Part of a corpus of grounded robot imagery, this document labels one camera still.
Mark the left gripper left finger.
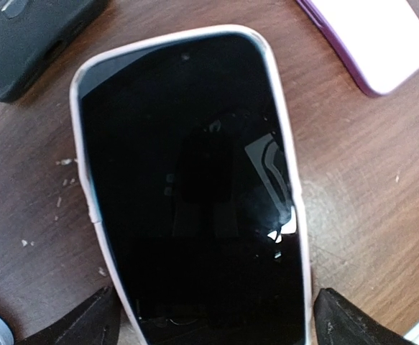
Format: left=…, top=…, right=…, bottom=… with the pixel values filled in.
left=18, top=286, right=121, bottom=345

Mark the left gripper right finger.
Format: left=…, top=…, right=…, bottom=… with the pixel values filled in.
left=313, top=287, right=410, bottom=345

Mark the pink phone case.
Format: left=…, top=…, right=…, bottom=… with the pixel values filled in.
left=68, top=23, right=313, bottom=345

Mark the purple phone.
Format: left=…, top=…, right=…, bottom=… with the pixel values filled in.
left=298, top=0, right=419, bottom=96

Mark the black phone case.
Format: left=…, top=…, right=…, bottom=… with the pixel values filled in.
left=0, top=1, right=108, bottom=103

